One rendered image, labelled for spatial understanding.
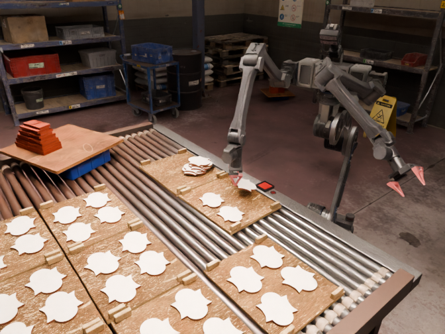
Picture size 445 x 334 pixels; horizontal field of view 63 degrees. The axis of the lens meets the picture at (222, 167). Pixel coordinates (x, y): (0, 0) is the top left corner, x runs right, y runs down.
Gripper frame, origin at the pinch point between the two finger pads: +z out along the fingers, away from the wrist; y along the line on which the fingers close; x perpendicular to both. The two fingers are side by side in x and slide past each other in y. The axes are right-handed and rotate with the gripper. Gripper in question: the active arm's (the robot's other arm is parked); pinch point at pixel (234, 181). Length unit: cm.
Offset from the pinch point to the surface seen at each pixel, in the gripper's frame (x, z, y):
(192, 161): -23.4, 2.7, -26.5
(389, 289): 54, 6, 67
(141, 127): -65, 9, -93
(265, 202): 15.6, 8.2, 7.2
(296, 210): 31.4, 10.1, 11.2
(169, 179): -36.0, 9.0, -16.2
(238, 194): 2.4, 8.5, -0.3
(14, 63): -284, 24, -351
